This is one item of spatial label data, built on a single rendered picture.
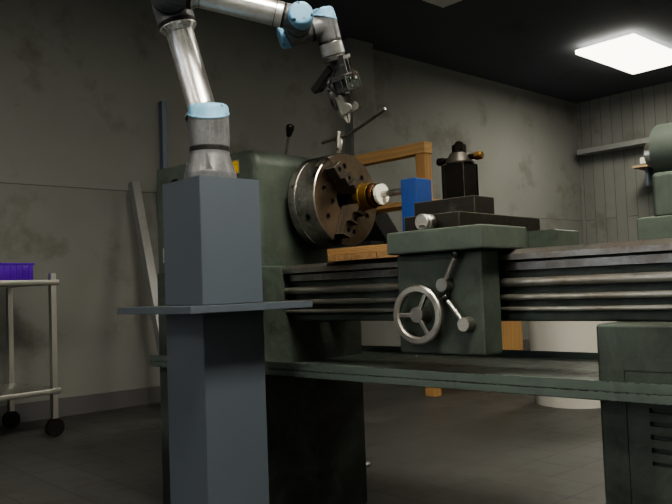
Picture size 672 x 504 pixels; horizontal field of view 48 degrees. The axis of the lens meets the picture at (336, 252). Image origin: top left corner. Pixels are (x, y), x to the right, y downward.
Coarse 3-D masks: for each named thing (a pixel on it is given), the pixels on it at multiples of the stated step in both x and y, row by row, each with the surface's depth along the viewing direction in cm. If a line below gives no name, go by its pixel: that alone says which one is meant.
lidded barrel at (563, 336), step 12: (528, 324) 482; (540, 324) 467; (552, 324) 461; (564, 324) 457; (576, 324) 454; (588, 324) 454; (540, 336) 468; (552, 336) 461; (564, 336) 457; (576, 336) 454; (588, 336) 454; (540, 348) 469; (552, 348) 462; (564, 348) 457; (576, 348) 455; (588, 348) 454; (540, 396) 473; (576, 408) 455; (588, 408) 454
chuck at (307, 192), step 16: (320, 160) 248; (336, 160) 249; (352, 160) 255; (304, 176) 246; (320, 176) 243; (368, 176) 261; (304, 192) 243; (320, 192) 243; (336, 192) 248; (304, 208) 244; (320, 208) 242; (336, 208) 248; (304, 224) 247; (320, 224) 242; (336, 224) 247; (368, 224) 259; (320, 240) 249; (352, 240) 253
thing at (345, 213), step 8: (344, 208) 248; (352, 208) 245; (360, 208) 244; (344, 216) 246; (352, 216) 244; (360, 216) 247; (344, 224) 245; (352, 224) 247; (336, 232) 246; (344, 232) 244; (336, 240) 247
